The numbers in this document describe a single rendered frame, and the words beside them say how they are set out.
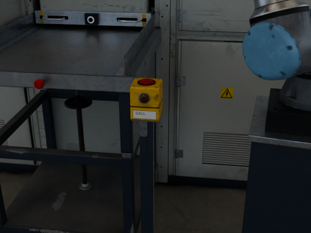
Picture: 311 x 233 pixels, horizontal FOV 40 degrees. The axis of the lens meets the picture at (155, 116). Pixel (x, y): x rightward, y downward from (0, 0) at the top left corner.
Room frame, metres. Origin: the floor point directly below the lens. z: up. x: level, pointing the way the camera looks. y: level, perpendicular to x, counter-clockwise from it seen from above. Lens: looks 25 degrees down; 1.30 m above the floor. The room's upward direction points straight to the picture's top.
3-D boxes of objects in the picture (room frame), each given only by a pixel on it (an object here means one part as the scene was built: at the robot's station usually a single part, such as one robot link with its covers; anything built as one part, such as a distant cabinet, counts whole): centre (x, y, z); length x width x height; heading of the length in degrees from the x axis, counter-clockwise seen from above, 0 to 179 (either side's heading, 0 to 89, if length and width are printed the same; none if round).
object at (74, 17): (1.97, 0.28, 0.89); 0.54 x 0.05 x 0.06; 82
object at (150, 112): (1.09, 0.02, 0.85); 0.08 x 0.08 x 0.10; 82
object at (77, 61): (1.67, 0.33, 0.82); 0.68 x 0.62 x 0.06; 172
